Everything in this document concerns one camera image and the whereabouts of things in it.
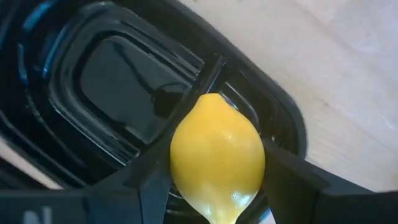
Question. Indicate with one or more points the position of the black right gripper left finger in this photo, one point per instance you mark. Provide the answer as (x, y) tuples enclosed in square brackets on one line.
[(93, 205)]

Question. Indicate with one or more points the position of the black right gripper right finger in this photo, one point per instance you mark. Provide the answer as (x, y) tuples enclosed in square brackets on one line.
[(311, 205)]

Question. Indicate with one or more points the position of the yellow lemon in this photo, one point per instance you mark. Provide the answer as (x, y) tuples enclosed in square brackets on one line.
[(217, 155)]

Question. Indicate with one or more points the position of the black plastic tupperware container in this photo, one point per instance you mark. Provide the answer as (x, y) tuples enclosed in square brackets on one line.
[(124, 77)]

